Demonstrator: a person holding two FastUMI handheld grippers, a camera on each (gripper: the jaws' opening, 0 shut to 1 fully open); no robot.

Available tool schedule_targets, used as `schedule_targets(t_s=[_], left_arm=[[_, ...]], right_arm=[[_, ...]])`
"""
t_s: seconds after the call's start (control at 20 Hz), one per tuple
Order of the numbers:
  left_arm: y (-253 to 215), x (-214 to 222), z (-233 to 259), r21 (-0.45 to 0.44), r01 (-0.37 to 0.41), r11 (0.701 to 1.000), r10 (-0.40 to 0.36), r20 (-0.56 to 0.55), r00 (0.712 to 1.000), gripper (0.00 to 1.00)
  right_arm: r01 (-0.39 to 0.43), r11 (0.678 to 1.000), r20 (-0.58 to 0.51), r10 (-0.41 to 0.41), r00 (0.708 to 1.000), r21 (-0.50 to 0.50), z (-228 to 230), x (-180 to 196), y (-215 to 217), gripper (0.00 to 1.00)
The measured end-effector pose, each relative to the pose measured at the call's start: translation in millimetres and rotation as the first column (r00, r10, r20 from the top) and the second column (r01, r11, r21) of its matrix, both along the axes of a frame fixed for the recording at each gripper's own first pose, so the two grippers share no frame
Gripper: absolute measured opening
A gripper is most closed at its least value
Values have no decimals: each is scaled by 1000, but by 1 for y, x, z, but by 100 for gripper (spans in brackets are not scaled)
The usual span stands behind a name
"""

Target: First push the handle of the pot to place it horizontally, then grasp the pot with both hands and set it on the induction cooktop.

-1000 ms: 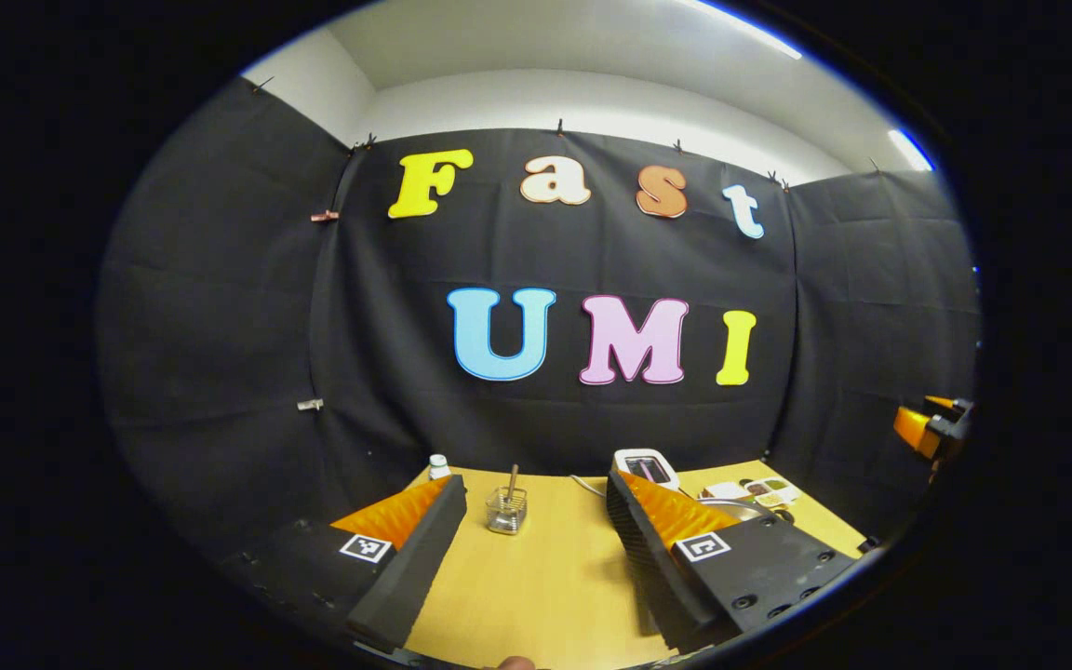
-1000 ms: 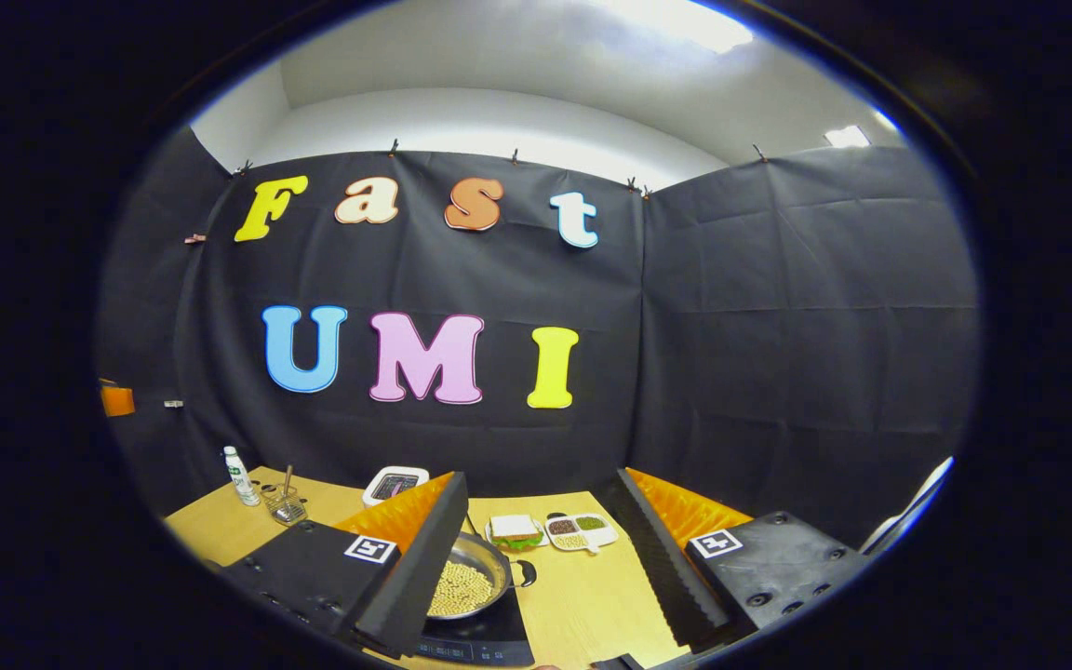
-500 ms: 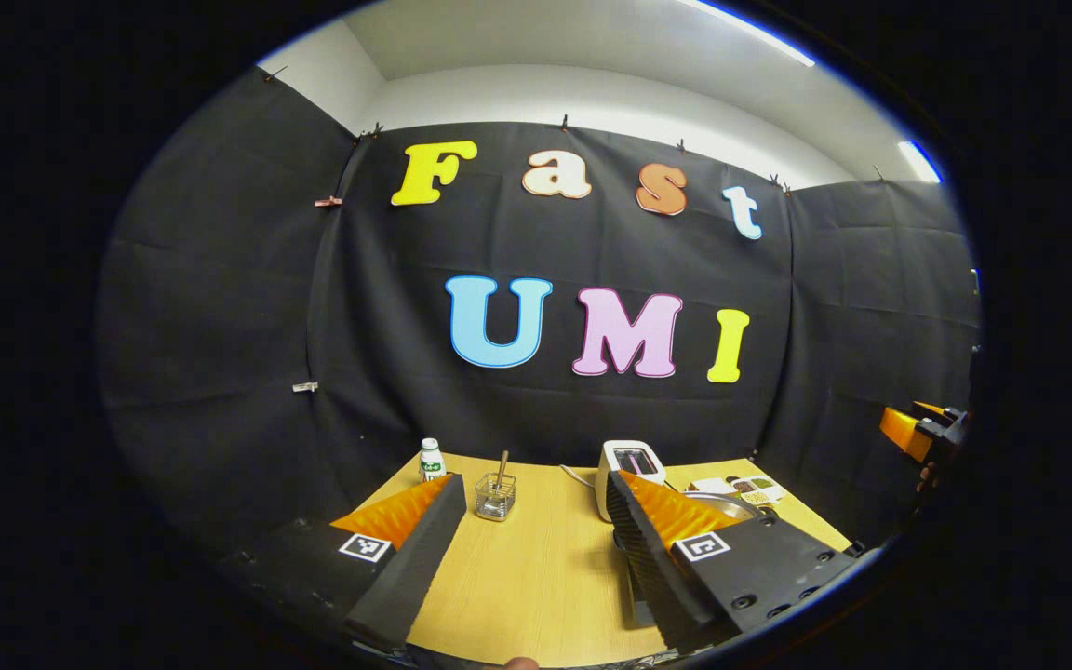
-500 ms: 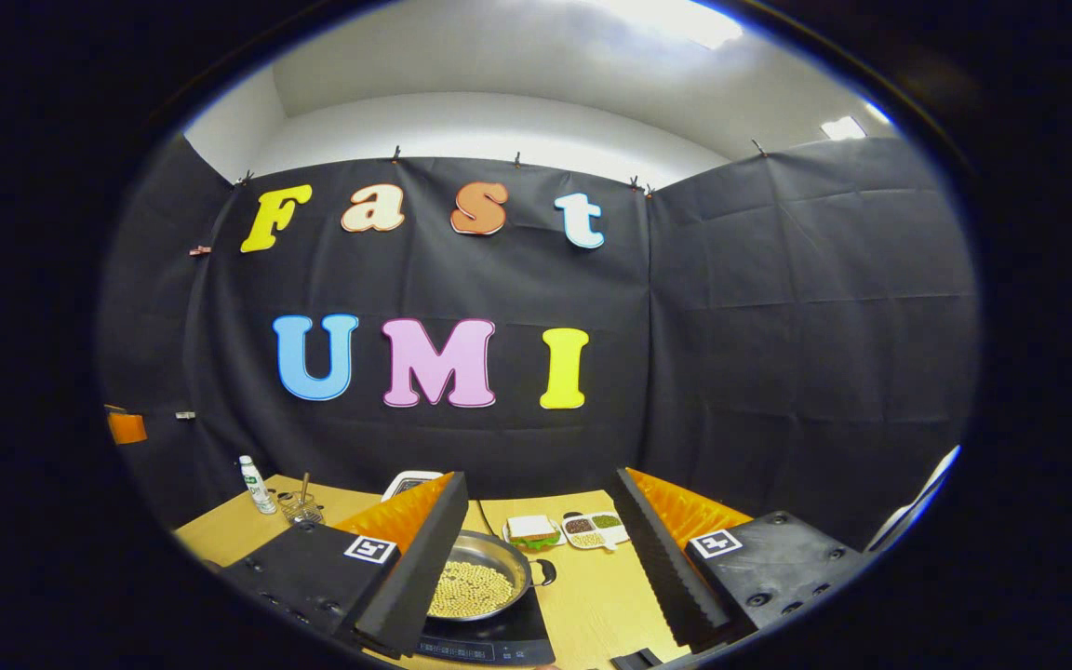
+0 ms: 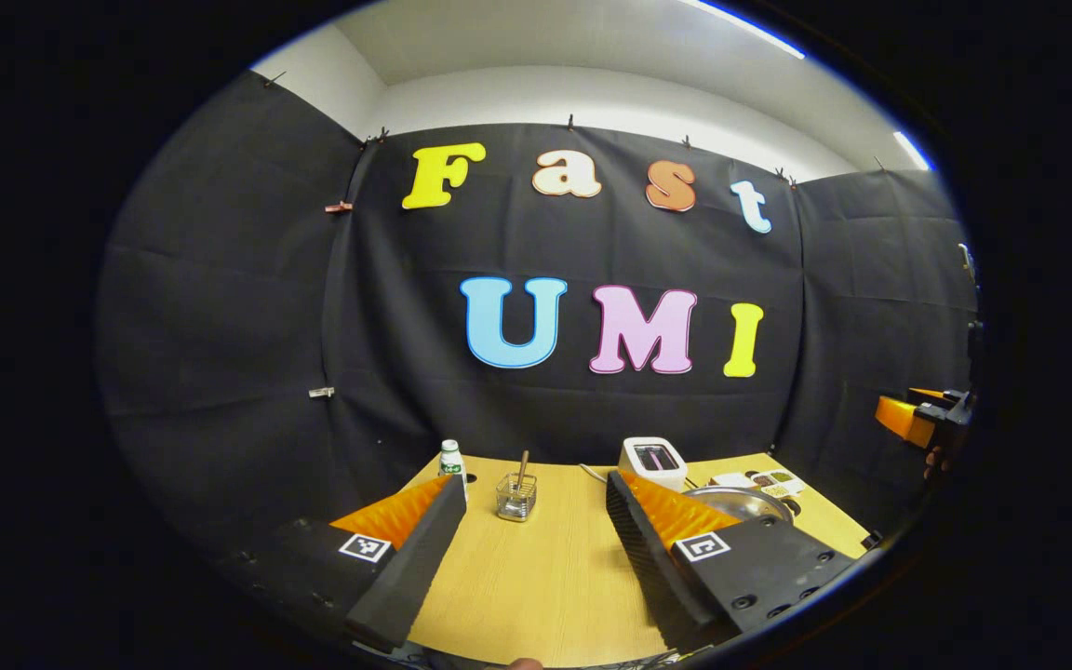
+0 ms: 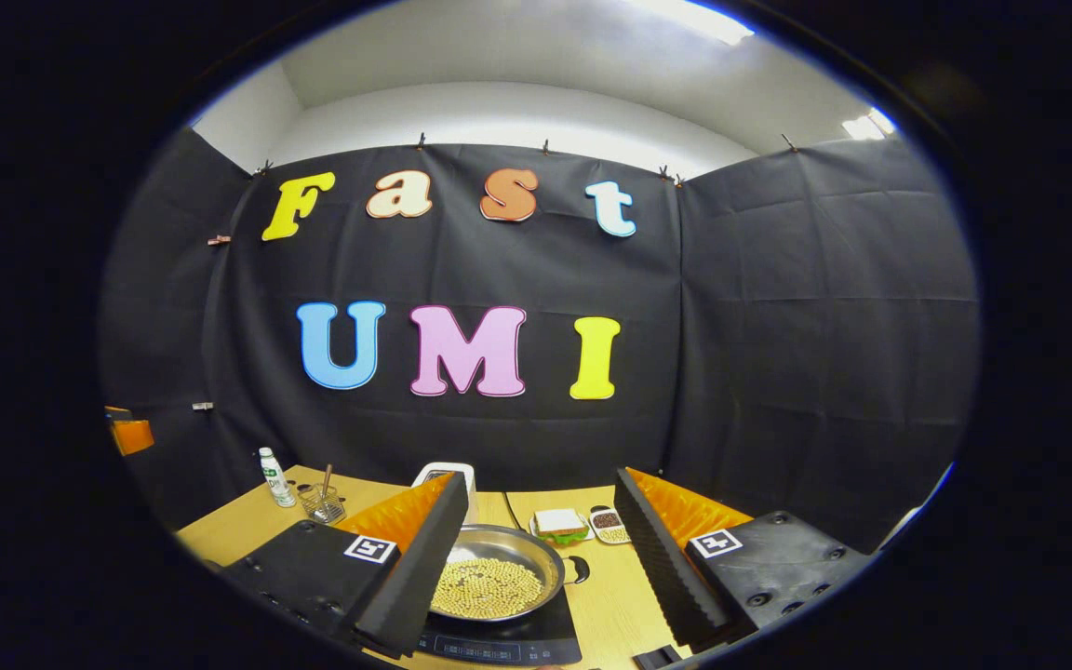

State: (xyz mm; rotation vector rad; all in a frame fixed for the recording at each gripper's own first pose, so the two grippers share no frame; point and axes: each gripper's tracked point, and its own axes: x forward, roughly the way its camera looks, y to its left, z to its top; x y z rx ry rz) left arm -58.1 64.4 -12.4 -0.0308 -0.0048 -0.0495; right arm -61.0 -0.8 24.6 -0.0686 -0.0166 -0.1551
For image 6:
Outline black backdrop cloth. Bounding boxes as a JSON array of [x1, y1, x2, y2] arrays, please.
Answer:
[[99, 127, 981, 555]]

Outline soybeans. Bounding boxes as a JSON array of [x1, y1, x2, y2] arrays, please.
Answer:
[[432, 557, 544, 620]]

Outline stainless steel pot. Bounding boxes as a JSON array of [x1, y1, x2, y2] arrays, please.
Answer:
[[428, 524, 591, 624]]

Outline black induction cooktop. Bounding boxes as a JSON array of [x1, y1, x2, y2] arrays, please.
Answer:
[[417, 584, 583, 667]]

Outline ceiling light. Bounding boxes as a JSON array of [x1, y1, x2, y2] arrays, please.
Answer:
[[841, 107, 898, 142]]

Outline white toaster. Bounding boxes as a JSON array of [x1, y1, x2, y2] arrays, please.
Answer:
[[412, 462, 478, 527]]

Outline white divided bean dish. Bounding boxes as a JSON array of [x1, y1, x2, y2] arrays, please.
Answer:
[[589, 505, 632, 545]]

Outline white bottle with green label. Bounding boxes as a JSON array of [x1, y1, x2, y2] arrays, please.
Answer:
[[258, 448, 297, 509]]

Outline wire mesh utensil basket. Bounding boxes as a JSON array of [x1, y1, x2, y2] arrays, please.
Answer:
[[298, 484, 347, 525]]

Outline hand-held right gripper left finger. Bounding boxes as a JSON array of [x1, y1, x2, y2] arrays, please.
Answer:
[[220, 471, 470, 660]]

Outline row of small cloth clips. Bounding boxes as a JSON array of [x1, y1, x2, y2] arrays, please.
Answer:
[[255, 132, 799, 181]]

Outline sandwich with lettuce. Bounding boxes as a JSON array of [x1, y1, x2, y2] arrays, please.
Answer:
[[534, 508, 590, 545]]

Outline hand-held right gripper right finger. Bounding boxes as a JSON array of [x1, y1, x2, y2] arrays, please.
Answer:
[[612, 465, 876, 654]]

